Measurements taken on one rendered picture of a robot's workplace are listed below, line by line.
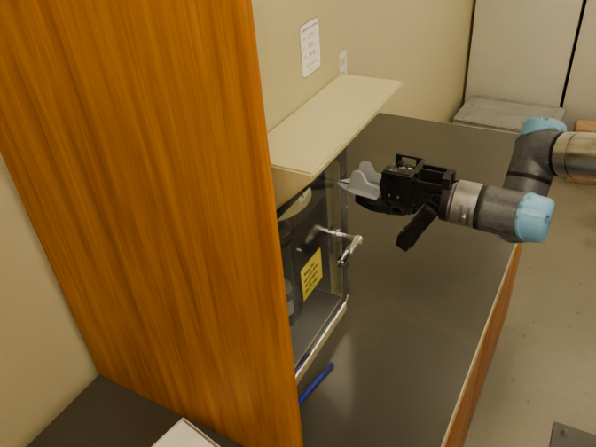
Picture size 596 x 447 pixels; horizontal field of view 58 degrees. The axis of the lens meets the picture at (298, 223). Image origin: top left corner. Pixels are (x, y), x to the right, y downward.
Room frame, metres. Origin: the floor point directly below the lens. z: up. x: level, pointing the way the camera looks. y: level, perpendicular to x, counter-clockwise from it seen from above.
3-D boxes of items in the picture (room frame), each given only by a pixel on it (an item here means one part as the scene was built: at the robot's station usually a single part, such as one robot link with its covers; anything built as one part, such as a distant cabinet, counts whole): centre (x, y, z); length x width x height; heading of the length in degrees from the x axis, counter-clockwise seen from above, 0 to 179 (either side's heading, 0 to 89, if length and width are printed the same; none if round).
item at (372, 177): (0.85, -0.13, 1.33); 0.09 x 0.03 x 0.06; 58
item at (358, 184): (0.82, -0.11, 1.33); 0.09 x 0.03 x 0.06; 58
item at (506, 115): (3.10, -1.39, 0.17); 0.60 x 0.42 x 0.33; 56
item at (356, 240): (0.81, -0.08, 1.20); 0.10 x 0.05 x 0.03; 148
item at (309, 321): (0.76, -0.02, 1.19); 0.30 x 0.01 x 0.40; 148
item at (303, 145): (0.74, -0.06, 1.46); 0.32 x 0.12 x 0.10; 148
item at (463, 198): (0.73, -0.28, 1.33); 0.08 x 0.05 x 0.08; 148
